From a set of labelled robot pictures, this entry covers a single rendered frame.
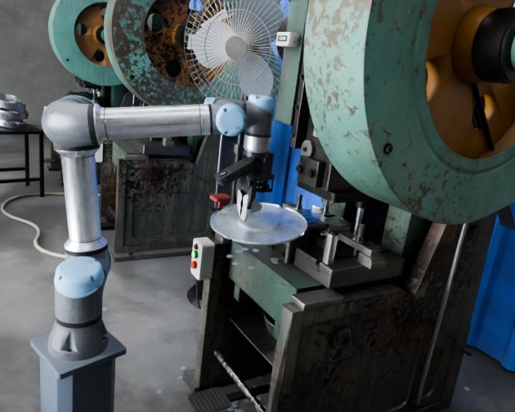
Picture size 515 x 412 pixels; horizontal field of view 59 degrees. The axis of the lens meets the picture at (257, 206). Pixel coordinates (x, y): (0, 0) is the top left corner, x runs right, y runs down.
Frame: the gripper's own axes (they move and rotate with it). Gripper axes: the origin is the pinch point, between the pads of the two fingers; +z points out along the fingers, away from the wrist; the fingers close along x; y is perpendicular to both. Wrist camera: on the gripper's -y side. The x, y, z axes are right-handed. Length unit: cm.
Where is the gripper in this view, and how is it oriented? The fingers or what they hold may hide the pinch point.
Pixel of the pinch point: (241, 217)
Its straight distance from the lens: 134.8
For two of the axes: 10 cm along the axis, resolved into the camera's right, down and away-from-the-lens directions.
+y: 8.5, -0.5, 5.2
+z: -1.2, 9.5, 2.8
